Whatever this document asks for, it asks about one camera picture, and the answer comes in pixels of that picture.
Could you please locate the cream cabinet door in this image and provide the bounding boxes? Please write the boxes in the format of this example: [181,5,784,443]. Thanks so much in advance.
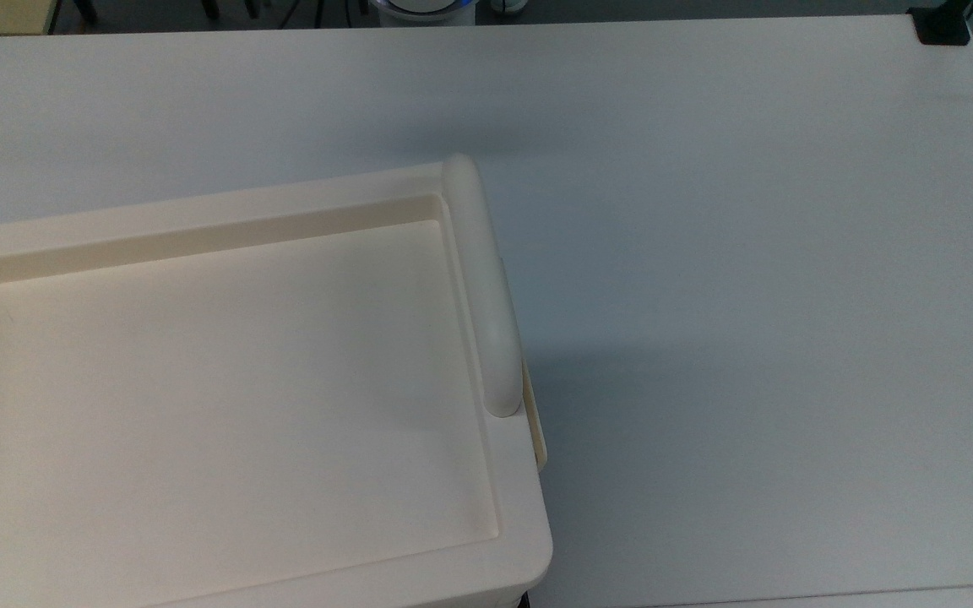
[522,358,549,473]

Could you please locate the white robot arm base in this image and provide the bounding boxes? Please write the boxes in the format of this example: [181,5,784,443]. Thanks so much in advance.
[375,0,479,27]

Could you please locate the cream plastic cabinet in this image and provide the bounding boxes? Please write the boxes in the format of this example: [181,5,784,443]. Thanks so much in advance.
[0,162,554,608]

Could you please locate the black table clamp mount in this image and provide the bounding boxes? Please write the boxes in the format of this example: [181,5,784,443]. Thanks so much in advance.
[907,0,973,46]

